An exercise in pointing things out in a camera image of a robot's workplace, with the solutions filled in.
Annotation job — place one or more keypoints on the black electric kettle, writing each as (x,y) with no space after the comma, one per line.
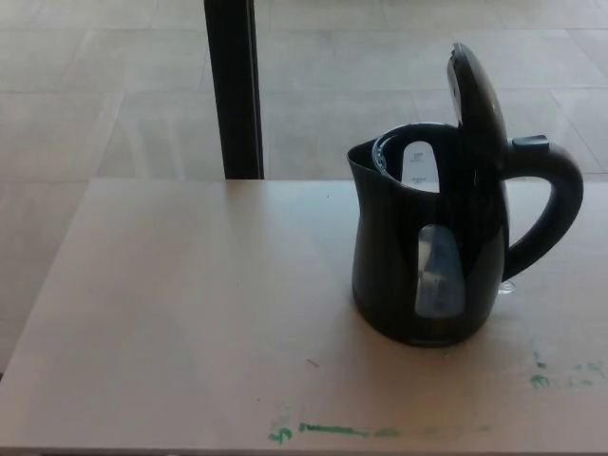
(394,266)

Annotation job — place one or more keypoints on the black vertical post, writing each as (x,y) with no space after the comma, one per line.
(233,95)

